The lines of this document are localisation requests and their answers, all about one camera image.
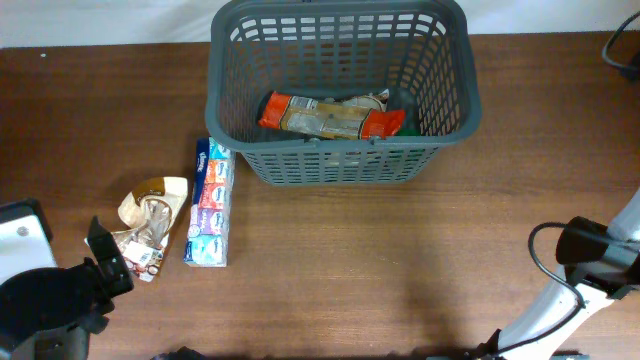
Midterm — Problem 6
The beige clear snack bag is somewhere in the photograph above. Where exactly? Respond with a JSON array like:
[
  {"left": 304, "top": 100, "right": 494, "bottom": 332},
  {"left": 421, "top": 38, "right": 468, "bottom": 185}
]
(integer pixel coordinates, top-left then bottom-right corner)
[{"left": 96, "top": 176, "right": 188, "bottom": 288}]

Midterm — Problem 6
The multicolour tissue pack bundle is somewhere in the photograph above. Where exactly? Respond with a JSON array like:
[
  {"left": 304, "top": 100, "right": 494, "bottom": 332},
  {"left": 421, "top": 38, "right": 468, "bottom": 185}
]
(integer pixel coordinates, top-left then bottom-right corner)
[{"left": 183, "top": 137, "right": 235, "bottom": 268}]

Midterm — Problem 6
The orange-ended pasta packet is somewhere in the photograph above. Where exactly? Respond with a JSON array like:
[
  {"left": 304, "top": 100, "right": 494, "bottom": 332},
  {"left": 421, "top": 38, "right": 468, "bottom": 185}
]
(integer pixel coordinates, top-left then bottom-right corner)
[{"left": 257, "top": 92, "right": 407, "bottom": 140}]

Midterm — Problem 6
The beige white rice bag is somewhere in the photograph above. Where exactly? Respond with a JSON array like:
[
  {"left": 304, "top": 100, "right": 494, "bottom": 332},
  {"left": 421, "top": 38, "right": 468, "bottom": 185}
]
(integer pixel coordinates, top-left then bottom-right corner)
[{"left": 342, "top": 89, "right": 390, "bottom": 112}]

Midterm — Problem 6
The green-lidded seasoning jar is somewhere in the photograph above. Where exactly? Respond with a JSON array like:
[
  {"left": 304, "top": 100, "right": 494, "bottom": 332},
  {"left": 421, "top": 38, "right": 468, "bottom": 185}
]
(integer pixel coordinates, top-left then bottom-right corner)
[{"left": 396, "top": 128, "right": 421, "bottom": 137}]

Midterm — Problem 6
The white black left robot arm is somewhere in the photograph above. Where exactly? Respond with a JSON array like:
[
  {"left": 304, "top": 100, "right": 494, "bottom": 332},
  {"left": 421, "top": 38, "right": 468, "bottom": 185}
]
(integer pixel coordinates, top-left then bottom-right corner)
[{"left": 1, "top": 199, "right": 134, "bottom": 360}]

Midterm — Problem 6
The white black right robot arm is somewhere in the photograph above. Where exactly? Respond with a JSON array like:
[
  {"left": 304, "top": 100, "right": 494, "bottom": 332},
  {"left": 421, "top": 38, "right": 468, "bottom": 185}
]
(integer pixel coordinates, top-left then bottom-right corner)
[{"left": 474, "top": 194, "right": 639, "bottom": 359}]

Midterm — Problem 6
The grey plastic mesh basket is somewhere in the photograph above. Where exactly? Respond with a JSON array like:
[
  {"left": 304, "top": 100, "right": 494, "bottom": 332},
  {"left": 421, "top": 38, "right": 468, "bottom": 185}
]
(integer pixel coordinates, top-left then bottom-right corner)
[{"left": 205, "top": 0, "right": 482, "bottom": 186}]

